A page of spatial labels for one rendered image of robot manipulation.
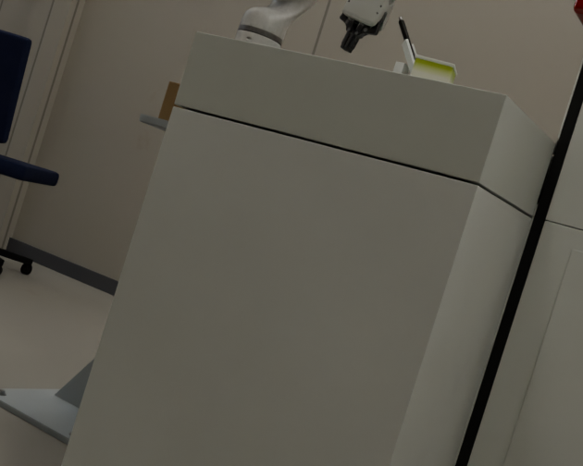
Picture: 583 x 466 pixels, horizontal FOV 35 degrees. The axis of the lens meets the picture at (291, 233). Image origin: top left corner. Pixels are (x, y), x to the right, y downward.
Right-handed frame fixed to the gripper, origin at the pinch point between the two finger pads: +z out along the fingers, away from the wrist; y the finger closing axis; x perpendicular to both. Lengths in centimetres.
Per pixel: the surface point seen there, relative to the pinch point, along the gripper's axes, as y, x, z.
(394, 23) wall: 102, -199, -39
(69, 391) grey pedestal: 33, -9, 116
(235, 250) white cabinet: -29, 50, 47
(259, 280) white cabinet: -36, 50, 49
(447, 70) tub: -42, 35, 1
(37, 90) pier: 294, -201, 78
